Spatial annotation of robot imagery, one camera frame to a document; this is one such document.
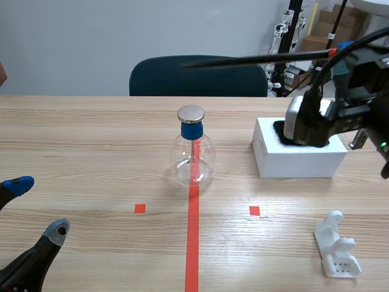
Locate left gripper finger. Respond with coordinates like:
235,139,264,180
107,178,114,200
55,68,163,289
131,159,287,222
0,175,35,213
0,218,71,292

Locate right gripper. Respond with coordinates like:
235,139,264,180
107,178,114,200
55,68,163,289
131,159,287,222
332,40,389,106

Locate long black rod red band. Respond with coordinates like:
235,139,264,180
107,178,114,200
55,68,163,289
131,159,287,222
181,47,339,69

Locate brown cardboard box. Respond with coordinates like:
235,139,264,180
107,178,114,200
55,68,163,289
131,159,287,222
301,3,367,52

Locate white box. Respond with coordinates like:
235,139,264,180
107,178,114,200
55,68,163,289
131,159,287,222
251,98,348,179

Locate dark blue chair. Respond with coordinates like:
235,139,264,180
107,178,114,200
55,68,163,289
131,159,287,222
128,55,269,97

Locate clear glass flask blue stopper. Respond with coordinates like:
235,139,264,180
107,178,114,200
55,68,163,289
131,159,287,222
171,105,216,187

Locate white moulded stand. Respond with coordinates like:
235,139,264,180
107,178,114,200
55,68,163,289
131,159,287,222
313,210,363,279

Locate right wrist camera black cable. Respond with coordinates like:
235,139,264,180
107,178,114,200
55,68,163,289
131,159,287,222
309,26,389,95

